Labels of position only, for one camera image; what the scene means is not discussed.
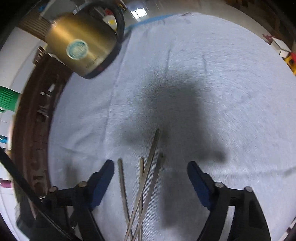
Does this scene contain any brownish chopstick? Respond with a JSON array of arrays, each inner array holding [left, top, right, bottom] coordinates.
[[138, 157, 145, 241]]

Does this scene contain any green thermos jug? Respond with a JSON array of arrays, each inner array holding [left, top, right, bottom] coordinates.
[[0, 86, 21, 113]]

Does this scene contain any carved dark wooden sideboard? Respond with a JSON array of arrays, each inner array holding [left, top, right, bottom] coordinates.
[[11, 48, 73, 197]]

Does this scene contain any light blue table towel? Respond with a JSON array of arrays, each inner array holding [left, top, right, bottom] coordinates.
[[48, 14, 295, 240]]

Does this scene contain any golden electric kettle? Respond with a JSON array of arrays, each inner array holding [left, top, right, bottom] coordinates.
[[45, 1, 125, 79]]

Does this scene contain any black cable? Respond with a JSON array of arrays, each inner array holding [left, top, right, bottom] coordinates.
[[0, 146, 79, 241]]

